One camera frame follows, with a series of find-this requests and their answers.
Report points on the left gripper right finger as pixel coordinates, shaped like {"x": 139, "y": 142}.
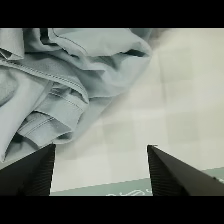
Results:
{"x": 171, "y": 178}

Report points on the light blue shirt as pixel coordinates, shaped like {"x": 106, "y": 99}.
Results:
{"x": 53, "y": 83}

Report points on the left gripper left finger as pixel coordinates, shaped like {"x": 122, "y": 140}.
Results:
{"x": 35, "y": 175}

